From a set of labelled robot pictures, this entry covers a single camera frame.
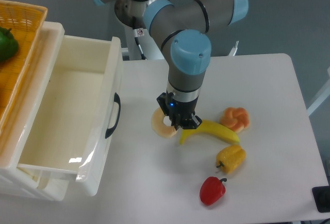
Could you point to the orange knot bread roll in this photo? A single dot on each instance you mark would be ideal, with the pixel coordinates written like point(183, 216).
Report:
point(235, 119)

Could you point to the orange plastic basket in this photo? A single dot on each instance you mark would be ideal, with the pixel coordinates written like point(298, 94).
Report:
point(24, 22)

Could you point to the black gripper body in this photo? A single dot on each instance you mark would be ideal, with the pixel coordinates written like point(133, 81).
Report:
point(171, 107)

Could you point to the red toy bell pepper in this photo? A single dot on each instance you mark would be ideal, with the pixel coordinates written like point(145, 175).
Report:
point(212, 190)

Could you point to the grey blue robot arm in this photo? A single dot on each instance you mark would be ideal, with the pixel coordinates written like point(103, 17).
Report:
point(181, 36)

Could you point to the white plastic drawer cabinet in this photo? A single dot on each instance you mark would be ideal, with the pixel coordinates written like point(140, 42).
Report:
point(20, 176)

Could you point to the black device at table edge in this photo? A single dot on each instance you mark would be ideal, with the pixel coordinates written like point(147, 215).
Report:
point(321, 198)

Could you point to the yellow toy banana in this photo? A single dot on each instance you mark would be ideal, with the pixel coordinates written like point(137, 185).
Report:
point(212, 128)

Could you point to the open white upper drawer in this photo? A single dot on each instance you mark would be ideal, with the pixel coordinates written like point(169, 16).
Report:
point(75, 110)

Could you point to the yellow toy bell pepper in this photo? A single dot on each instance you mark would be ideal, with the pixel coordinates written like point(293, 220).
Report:
point(230, 158)

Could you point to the white frame at right edge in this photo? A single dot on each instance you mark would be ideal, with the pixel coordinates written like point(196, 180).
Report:
point(319, 97)

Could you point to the green toy bell pepper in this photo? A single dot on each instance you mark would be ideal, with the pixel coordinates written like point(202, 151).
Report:
point(9, 45)

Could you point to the glazed ring donut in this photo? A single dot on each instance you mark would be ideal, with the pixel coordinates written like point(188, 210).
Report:
point(160, 127)

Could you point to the black drawer handle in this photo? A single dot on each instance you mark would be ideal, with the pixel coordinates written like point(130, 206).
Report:
point(114, 117)

